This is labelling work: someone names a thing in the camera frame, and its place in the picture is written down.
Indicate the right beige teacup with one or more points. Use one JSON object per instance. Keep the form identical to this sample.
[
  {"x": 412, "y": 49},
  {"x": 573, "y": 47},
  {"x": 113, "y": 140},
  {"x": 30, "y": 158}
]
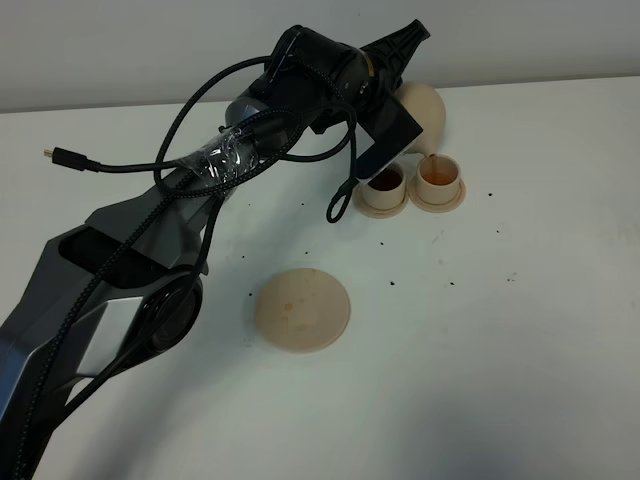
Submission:
[{"x": 437, "y": 179}]

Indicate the left beige cup saucer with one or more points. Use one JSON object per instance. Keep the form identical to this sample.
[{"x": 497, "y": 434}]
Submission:
[{"x": 364, "y": 208}]

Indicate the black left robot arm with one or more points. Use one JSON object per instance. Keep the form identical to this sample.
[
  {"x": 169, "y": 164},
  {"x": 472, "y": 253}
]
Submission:
[{"x": 125, "y": 286}]

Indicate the beige clay teapot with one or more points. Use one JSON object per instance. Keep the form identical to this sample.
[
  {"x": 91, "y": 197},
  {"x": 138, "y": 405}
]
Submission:
[{"x": 427, "y": 108}]

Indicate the left beige teacup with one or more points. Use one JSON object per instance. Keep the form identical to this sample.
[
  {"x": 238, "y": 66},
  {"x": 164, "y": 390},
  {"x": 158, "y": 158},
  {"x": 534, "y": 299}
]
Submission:
[{"x": 386, "y": 190}]

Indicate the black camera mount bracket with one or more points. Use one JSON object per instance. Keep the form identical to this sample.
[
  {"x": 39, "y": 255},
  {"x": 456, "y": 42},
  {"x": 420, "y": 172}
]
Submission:
[{"x": 389, "y": 120}]

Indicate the right beige cup saucer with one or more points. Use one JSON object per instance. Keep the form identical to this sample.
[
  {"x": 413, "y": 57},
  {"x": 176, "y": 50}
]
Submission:
[{"x": 457, "y": 200}]

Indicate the beige teapot saucer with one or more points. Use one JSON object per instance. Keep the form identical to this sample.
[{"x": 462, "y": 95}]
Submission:
[{"x": 302, "y": 310}]

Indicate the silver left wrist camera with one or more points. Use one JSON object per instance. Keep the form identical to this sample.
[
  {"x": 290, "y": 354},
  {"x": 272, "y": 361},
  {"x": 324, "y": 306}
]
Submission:
[{"x": 379, "y": 156}]

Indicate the beige cup saucer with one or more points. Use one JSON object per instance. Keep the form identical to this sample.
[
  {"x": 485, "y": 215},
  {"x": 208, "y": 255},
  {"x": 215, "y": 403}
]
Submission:
[
  {"x": 457, "y": 200},
  {"x": 364, "y": 208}
]

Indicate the beige teacup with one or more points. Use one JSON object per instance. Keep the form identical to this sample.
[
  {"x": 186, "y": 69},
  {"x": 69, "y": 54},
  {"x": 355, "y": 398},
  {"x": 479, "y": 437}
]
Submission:
[
  {"x": 437, "y": 179},
  {"x": 386, "y": 190}
]

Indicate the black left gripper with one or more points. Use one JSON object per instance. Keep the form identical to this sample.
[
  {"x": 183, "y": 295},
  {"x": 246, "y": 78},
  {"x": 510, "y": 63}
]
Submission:
[{"x": 367, "y": 77}]

